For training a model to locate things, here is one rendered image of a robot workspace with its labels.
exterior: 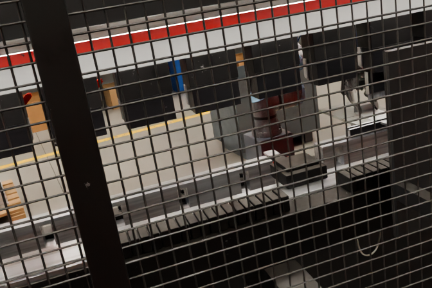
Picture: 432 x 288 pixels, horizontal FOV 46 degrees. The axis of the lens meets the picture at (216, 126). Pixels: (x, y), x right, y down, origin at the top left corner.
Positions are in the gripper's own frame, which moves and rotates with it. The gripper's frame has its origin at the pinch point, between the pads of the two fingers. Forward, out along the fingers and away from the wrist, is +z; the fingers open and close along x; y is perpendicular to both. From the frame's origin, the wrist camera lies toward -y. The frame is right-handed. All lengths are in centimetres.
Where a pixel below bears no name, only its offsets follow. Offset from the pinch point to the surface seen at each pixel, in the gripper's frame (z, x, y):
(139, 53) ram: -16, -78, 39
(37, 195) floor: -99, -163, -275
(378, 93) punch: 0.9, -2.1, 14.1
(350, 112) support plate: -1.4, -4.9, -3.2
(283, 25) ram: -17, -35, 37
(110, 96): -292, -81, -476
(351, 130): 9.7, -13.8, 9.4
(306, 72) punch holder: -8.7, -26.1, 20.6
